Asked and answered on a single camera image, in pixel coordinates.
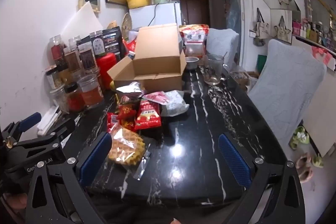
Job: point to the white foam board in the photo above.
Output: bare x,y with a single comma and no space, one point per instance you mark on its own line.
84,22

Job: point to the glass measuring mug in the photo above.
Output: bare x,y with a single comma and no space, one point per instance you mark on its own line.
214,70

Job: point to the blue white bottle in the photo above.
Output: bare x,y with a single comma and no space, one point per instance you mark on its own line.
131,56

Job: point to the red plastic container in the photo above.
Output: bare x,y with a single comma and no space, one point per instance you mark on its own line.
106,69

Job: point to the yellow pear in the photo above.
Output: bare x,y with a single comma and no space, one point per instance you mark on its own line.
112,85

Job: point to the brown cardboard box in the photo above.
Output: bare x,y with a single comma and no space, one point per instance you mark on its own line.
157,56

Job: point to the shelf row of small bottles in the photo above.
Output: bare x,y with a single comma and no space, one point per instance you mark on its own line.
315,29

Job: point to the metal bowl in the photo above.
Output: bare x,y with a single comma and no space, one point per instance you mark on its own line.
192,62

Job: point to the group of clear food jars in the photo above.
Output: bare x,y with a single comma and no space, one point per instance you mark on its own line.
78,77

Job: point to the pink snack packet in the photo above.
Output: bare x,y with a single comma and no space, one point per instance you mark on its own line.
156,97

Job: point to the red snack packet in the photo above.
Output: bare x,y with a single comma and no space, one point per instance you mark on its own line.
148,115

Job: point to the red snack bag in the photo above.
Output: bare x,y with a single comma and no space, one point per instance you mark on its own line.
130,47

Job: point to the green slipper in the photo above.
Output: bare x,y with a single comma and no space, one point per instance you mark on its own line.
317,161
299,138

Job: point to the plastic bag of food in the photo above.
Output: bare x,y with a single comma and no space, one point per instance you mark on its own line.
240,79

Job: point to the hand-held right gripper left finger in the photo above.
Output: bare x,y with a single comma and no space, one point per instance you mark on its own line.
95,158

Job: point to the grey covered chair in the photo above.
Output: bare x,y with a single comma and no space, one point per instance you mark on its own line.
286,87
223,45

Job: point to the woven round fan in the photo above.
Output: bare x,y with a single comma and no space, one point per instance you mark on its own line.
127,22

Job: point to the white paper packets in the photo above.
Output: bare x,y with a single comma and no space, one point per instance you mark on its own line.
48,120

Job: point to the red white nut bag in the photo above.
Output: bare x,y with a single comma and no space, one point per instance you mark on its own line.
194,39

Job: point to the silver foil snack packet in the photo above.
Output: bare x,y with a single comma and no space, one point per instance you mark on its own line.
130,90

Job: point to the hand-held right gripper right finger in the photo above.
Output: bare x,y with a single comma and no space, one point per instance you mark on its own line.
235,161

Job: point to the red gold candy packet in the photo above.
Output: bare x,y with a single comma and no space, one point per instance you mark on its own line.
126,115

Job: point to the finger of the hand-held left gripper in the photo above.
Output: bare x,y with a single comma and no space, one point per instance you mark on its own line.
65,127
30,120

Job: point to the black coffee bag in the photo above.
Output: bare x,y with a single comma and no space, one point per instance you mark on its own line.
113,43

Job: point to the pink sticky notes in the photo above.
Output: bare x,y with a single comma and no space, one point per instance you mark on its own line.
322,54

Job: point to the green bag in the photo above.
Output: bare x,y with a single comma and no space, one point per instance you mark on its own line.
261,63

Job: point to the pink slipper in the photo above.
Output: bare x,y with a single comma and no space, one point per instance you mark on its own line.
304,167

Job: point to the white refrigerator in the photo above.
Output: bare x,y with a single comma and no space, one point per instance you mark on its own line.
165,14

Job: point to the white bread packet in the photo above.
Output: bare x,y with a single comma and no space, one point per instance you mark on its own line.
174,104

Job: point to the leaning cardboard panel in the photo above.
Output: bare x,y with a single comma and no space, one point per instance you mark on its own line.
320,119

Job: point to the clear waffle packet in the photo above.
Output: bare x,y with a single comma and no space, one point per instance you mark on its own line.
126,146

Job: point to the small red candy packet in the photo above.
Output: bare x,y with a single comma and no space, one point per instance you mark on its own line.
112,121

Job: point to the brown door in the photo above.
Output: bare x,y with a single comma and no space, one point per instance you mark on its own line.
194,8

